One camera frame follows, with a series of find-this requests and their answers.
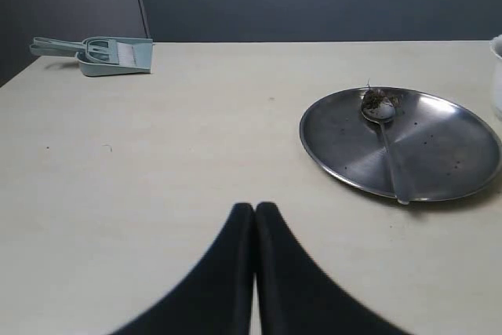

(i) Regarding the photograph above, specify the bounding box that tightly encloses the white plastic flower pot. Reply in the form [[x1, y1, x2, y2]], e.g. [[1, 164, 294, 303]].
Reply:
[[490, 35, 502, 119]]

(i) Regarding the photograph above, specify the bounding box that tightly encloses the steel spork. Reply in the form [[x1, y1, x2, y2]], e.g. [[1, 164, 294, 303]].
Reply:
[[360, 82, 411, 205]]

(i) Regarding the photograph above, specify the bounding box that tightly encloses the teal hand brush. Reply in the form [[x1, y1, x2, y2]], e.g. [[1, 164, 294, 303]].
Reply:
[[31, 37, 136, 67]]

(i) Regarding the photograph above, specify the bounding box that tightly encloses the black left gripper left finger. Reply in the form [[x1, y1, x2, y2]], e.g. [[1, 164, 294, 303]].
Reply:
[[115, 202, 255, 334]]

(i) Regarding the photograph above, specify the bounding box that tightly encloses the round steel plate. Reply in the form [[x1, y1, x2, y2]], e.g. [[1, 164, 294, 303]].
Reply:
[[299, 87, 501, 202]]

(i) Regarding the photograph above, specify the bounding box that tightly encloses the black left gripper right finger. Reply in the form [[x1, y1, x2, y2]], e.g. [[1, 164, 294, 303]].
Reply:
[[255, 202, 396, 334]]

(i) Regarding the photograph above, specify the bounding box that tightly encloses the teal plastic dustpan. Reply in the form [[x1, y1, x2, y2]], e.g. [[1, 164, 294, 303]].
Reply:
[[30, 37, 154, 77]]

